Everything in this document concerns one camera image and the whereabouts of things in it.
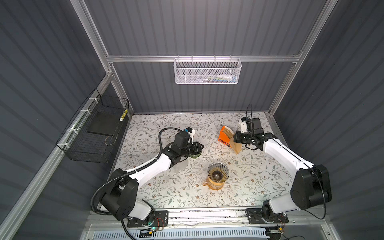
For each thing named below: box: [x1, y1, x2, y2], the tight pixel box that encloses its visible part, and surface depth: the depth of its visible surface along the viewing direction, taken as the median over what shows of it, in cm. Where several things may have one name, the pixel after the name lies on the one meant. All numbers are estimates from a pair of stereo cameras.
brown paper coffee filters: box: [223, 125, 234, 140], surface depth 99 cm
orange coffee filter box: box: [218, 125, 232, 148], surface depth 99 cm
